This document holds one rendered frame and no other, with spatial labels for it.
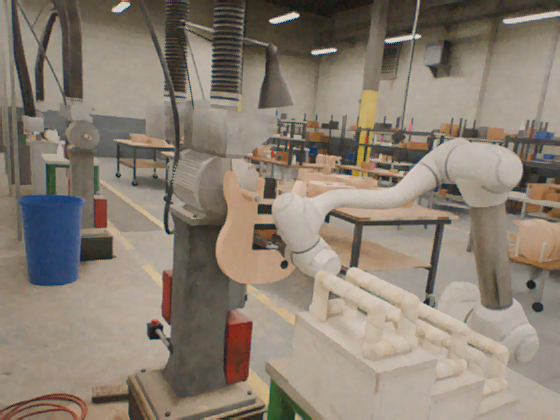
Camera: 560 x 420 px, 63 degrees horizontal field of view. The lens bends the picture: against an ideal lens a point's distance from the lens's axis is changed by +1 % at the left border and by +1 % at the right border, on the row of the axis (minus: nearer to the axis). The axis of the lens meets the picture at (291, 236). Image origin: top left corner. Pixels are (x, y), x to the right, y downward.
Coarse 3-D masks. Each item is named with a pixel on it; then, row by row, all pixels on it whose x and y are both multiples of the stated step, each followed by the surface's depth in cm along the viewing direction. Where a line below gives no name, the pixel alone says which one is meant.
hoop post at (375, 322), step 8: (368, 312) 80; (376, 312) 79; (384, 312) 80; (368, 320) 80; (376, 320) 79; (384, 320) 80; (368, 328) 80; (376, 328) 80; (368, 336) 81; (376, 336) 80; (368, 344) 81
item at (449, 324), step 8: (424, 304) 103; (424, 312) 101; (432, 312) 100; (440, 312) 99; (432, 320) 99; (440, 320) 97; (448, 320) 96; (456, 320) 96; (448, 328) 96; (456, 328) 94; (464, 328) 94
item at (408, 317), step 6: (402, 306) 85; (408, 306) 83; (414, 306) 83; (402, 312) 85; (408, 312) 84; (414, 312) 84; (402, 318) 85; (408, 318) 84; (414, 318) 84; (402, 324) 85; (408, 324) 84; (414, 324) 84; (402, 330) 85; (408, 330) 84; (414, 330) 85
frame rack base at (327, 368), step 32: (352, 320) 98; (320, 352) 92; (352, 352) 84; (416, 352) 86; (320, 384) 92; (352, 384) 83; (384, 384) 79; (416, 384) 83; (352, 416) 84; (384, 416) 81; (416, 416) 86
